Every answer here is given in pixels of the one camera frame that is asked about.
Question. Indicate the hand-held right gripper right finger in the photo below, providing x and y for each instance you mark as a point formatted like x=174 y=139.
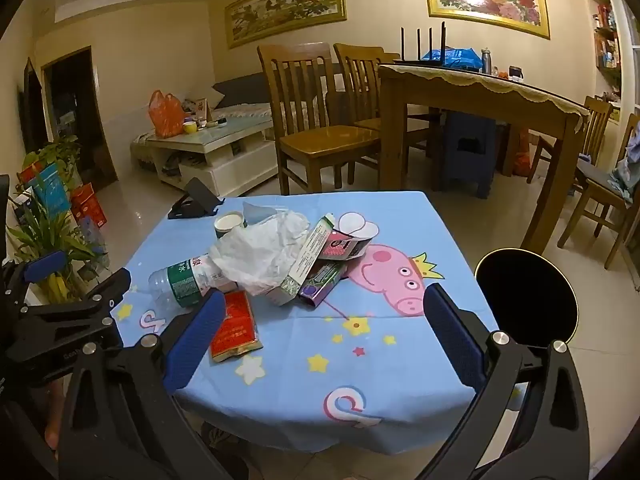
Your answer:
x=455 y=340

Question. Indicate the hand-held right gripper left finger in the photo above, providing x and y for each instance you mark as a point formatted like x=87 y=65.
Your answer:
x=195 y=340

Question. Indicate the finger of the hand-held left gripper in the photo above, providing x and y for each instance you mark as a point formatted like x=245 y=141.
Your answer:
x=45 y=265
x=100 y=300

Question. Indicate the clear plastic water bottle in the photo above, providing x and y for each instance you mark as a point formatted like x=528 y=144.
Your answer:
x=185 y=280

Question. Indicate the black trash bin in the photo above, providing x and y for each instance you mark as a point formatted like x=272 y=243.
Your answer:
x=525 y=295

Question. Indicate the white plastic bag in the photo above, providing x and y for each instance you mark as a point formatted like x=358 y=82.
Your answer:
x=260 y=255

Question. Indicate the white paper cup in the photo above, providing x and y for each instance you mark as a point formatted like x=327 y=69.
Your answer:
x=227 y=225

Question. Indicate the green white carton box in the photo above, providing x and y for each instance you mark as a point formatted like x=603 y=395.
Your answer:
x=305 y=260

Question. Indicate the purple box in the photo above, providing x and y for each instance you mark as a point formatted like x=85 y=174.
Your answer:
x=320 y=282

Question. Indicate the pink printed carton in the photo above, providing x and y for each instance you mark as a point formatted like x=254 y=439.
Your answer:
x=345 y=247

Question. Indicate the green bamboo plant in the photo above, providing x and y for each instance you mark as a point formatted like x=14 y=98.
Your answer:
x=45 y=235

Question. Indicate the red gift box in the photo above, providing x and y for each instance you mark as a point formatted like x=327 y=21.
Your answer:
x=90 y=205

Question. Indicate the blue gift box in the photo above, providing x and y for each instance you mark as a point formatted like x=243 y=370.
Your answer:
x=47 y=190

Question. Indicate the patterned slipper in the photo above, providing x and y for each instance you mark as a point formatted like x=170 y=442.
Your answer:
x=220 y=437

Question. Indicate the leafy potted plant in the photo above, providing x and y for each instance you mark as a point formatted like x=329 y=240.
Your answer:
x=60 y=152

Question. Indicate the blue cartoon pig tablecloth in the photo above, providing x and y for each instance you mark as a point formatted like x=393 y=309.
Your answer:
x=310 y=400

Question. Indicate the black phone stand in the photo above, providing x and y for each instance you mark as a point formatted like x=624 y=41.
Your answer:
x=200 y=195

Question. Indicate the blue plastic stool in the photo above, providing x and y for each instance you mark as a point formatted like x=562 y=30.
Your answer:
x=465 y=160

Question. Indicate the orange plastic bag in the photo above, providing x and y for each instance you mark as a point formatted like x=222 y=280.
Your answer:
x=165 y=115

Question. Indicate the yellow cup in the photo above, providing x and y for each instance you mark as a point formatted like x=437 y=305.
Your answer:
x=190 y=127

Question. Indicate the red plastic bag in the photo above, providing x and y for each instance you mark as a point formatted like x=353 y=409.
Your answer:
x=523 y=155

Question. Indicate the wooden chair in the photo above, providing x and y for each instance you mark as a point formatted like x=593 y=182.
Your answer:
x=595 y=195
x=597 y=115
x=325 y=142
x=360 y=75

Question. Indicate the white coffee table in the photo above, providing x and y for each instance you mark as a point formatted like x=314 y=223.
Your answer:
x=225 y=135

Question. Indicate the grey seat cushion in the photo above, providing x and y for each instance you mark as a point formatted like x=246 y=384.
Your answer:
x=597 y=172

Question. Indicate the wooden dining table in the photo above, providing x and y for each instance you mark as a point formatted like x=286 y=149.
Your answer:
x=450 y=92

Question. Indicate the pile of clothes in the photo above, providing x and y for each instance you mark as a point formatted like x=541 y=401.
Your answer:
x=630 y=160

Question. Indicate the grey sofa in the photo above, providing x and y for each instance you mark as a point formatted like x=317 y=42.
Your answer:
x=240 y=90

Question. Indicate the beige lace table cover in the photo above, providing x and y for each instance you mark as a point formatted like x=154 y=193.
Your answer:
x=500 y=85

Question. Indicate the black mug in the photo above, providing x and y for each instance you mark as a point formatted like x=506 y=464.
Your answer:
x=516 y=74

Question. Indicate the grey thermos bottle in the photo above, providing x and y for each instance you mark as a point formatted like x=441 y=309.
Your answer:
x=486 y=62

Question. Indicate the black router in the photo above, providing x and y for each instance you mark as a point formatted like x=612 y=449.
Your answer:
x=415 y=61

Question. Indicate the blue plastic bag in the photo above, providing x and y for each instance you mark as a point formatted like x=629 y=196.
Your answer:
x=457 y=56

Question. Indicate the framed landscape painting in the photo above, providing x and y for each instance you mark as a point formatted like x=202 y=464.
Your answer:
x=285 y=7

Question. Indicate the white wall shelf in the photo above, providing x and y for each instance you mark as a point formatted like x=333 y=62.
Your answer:
x=607 y=35

